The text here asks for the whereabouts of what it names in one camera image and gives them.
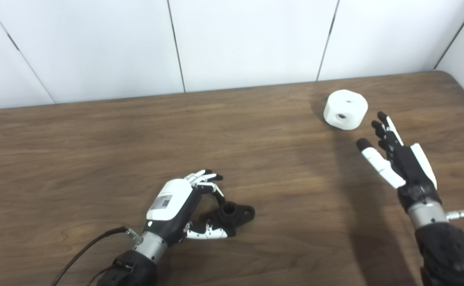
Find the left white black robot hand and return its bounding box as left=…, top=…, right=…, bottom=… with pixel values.
left=146, top=169, right=236, bottom=245

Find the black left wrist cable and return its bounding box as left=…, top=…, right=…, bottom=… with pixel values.
left=51, top=226, right=143, bottom=286

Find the black plastic holder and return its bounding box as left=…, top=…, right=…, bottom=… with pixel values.
left=199, top=201, right=256, bottom=238

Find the round white plastic piece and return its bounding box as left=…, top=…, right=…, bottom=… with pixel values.
left=323, top=89, right=369, bottom=131

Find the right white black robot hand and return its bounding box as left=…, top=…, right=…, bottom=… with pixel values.
left=356, top=111, right=442, bottom=211

